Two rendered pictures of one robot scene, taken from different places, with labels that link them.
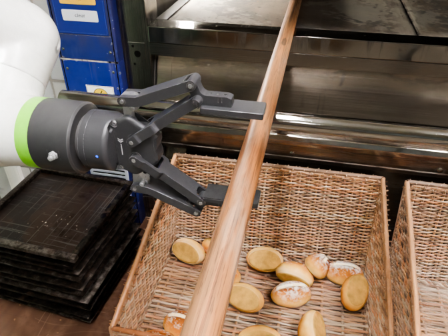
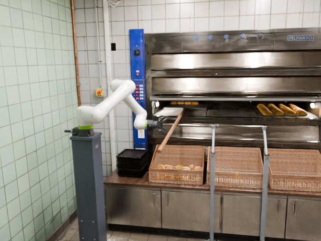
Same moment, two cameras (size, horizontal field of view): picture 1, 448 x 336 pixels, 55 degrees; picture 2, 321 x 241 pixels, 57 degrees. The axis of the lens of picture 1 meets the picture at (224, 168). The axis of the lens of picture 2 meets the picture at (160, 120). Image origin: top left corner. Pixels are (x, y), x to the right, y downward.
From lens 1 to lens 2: 2.38 m
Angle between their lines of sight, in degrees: 23
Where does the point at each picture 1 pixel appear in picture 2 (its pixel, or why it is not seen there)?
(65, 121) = (151, 121)
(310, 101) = (186, 130)
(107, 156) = (156, 125)
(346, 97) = (193, 128)
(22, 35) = (144, 113)
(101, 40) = not seen: hidden behind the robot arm
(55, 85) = (129, 130)
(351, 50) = (193, 118)
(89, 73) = not seen: hidden behind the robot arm
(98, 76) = not seen: hidden behind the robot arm
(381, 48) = (198, 118)
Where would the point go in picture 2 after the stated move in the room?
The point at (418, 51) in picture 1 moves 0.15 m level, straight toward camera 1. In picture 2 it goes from (205, 118) to (201, 121)
